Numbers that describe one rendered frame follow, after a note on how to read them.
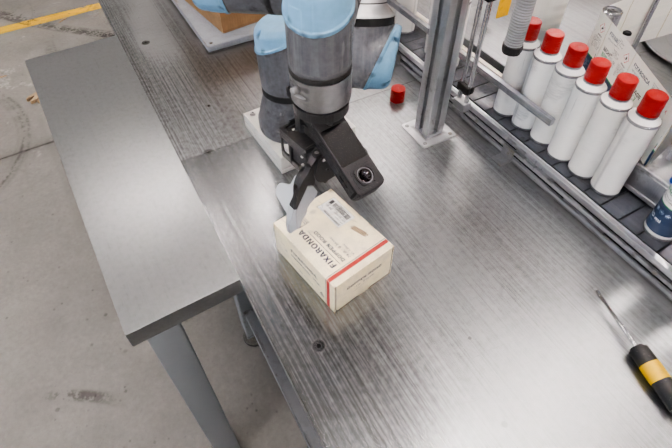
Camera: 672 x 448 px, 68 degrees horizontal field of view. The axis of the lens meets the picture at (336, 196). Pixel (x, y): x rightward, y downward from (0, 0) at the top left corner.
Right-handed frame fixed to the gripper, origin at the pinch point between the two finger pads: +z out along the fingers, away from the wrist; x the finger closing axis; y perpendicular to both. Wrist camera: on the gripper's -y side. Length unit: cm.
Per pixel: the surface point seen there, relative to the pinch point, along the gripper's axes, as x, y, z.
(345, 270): 2.7, -6.4, 5.9
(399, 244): -11.6, -4.5, 13.4
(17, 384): 69, 71, 96
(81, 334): 48, 75, 96
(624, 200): -46, -25, 8
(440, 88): -36.9, 11.8, 0.6
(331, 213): -2.8, 3.8, 5.9
